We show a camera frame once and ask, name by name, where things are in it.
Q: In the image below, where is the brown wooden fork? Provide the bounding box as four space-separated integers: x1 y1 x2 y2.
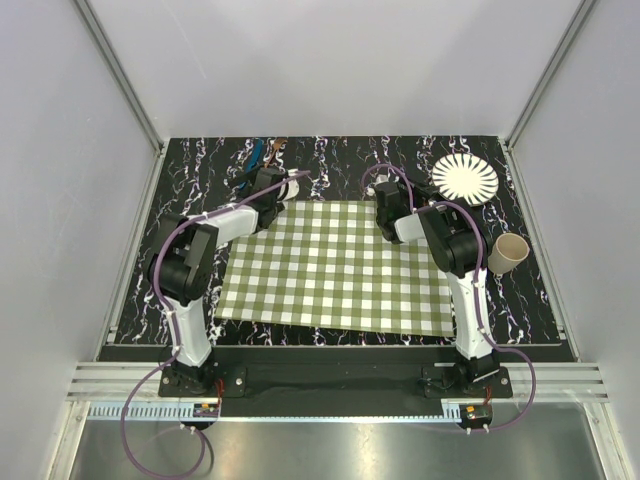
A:
264 137 287 168

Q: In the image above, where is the right aluminium frame post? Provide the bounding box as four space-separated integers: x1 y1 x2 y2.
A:
505 0 599 149

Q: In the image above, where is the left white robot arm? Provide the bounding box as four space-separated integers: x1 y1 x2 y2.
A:
145 167 302 396

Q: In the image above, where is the aluminium frame post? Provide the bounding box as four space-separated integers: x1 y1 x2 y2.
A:
505 0 599 149
70 0 164 154

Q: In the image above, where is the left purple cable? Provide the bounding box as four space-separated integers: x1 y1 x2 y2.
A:
121 169 311 475

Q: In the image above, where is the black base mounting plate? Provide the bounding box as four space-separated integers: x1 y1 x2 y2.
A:
159 345 513 399

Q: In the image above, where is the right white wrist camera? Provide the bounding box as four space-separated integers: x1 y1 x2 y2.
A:
365 175 391 197

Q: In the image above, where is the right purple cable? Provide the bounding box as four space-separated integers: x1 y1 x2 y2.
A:
360 163 539 435

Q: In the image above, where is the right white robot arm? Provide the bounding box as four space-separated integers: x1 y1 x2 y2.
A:
372 179 498 397

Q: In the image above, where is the left aluminium frame post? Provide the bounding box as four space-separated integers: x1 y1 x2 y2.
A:
70 0 164 154

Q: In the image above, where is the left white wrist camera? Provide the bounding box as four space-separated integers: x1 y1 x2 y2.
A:
277 180 300 202

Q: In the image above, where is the blue plastic knife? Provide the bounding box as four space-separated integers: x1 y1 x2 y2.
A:
238 139 264 192

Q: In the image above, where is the purple cable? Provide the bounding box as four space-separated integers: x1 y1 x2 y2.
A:
360 163 539 435
121 169 311 475

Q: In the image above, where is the green checkered cloth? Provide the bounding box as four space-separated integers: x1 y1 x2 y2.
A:
216 201 454 337

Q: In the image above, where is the aluminium front rail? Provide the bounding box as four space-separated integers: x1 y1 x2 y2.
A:
67 363 609 423

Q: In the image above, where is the beige paper cup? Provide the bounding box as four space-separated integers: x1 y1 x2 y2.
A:
489 232 530 275

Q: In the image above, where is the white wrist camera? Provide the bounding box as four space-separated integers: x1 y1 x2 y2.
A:
277 180 300 202
365 175 391 197

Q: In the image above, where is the white blue striped plate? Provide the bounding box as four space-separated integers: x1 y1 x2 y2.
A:
432 153 499 207

